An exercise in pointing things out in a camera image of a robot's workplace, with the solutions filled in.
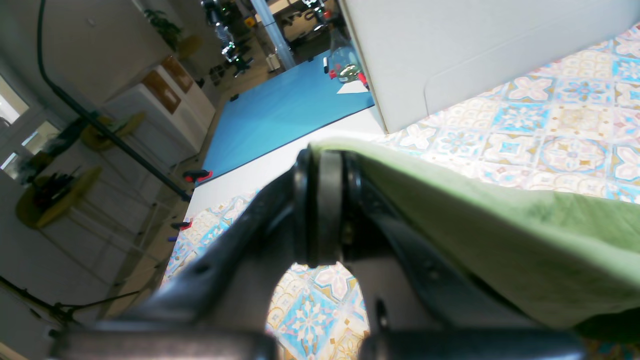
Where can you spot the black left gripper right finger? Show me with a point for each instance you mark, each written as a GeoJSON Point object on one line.
{"type": "Point", "coordinates": [419, 305]}

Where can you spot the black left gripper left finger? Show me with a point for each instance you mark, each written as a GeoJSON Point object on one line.
{"type": "Point", "coordinates": [216, 308]}

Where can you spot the olive green t-shirt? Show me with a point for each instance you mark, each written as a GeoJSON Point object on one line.
{"type": "Point", "coordinates": [567, 260]}

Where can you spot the blue mat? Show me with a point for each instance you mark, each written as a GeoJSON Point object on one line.
{"type": "Point", "coordinates": [277, 112]}

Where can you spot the patterned tile tablecloth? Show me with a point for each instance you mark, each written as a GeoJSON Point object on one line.
{"type": "Point", "coordinates": [570, 126]}

